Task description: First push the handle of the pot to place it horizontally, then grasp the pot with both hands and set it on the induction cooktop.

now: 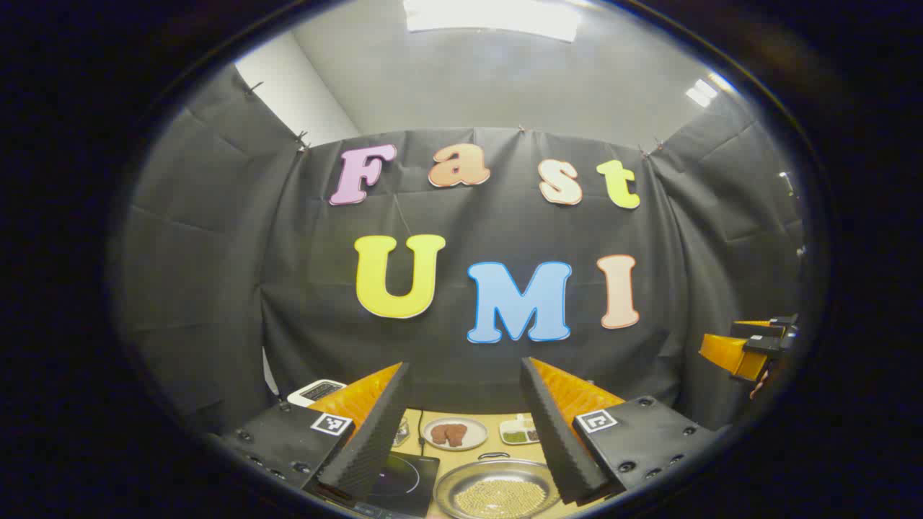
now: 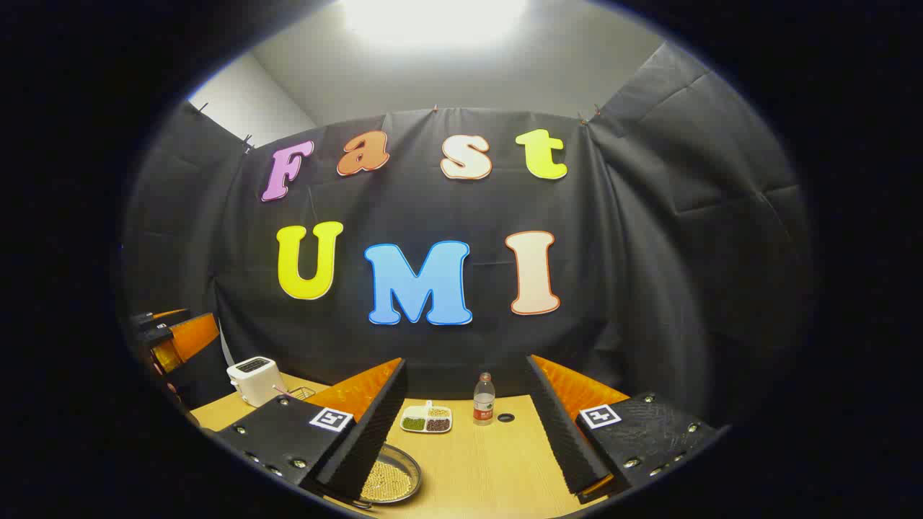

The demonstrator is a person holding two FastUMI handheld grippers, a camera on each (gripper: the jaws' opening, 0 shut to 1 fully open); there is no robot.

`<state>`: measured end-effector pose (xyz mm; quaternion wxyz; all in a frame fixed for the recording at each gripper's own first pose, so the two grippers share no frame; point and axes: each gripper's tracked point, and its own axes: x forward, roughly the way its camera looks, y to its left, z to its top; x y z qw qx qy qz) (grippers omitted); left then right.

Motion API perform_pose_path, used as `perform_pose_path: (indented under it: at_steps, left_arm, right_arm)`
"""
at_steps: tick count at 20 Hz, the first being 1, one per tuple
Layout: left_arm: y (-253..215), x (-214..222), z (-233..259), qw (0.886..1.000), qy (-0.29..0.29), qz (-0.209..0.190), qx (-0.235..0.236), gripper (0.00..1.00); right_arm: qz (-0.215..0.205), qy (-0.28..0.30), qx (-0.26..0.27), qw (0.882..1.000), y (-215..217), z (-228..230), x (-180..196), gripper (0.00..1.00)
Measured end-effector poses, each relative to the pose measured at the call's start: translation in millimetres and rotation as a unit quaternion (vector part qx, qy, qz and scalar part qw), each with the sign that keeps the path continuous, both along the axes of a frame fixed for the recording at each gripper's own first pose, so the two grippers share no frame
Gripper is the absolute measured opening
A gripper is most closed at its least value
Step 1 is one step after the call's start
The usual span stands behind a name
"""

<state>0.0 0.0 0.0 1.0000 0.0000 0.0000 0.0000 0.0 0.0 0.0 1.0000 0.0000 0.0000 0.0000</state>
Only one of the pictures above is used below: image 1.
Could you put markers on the pile of yellow soybeans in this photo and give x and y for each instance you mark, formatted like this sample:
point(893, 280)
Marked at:
point(505, 499)

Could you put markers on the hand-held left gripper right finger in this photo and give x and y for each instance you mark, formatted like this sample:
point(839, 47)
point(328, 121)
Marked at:
point(551, 432)

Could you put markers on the black induction cooktop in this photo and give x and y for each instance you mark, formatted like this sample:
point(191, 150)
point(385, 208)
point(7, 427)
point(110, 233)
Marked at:
point(407, 479)

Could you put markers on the small ceiling light panel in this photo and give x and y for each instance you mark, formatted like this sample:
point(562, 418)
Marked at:
point(701, 92)

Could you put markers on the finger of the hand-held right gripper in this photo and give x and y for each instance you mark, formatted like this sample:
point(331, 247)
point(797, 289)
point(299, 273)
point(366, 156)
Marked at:
point(764, 326)
point(728, 355)

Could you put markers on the stainless steel pot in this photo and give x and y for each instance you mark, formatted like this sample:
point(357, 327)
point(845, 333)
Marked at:
point(451, 490)

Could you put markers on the brown meat patty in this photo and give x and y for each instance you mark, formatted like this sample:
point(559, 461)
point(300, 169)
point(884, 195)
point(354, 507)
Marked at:
point(440, 434)
point(458, 434)

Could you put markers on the white divided bean dish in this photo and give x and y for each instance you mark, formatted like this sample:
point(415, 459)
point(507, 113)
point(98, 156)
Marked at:
point(515, 432)

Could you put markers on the large ceiling light panel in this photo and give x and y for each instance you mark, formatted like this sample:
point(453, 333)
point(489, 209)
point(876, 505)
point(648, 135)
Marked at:
point(490, 16)

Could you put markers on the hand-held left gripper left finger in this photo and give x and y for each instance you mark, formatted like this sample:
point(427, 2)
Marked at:
point(375, 432)

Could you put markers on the white toaster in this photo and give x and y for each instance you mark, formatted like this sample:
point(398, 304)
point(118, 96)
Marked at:
point(314, 391)

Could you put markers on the black backdrop cloth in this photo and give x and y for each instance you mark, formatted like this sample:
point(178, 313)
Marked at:
point(469, 223)

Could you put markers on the round white plate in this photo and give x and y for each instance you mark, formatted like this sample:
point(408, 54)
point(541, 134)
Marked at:
point(476, 436)

